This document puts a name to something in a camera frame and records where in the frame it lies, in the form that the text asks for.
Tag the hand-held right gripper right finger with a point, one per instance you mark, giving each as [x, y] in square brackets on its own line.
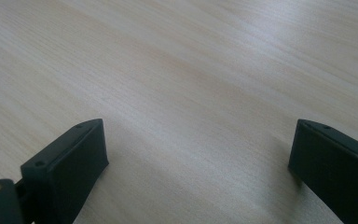
[332, 168]

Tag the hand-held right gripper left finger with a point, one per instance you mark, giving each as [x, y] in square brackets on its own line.
[65, 168]

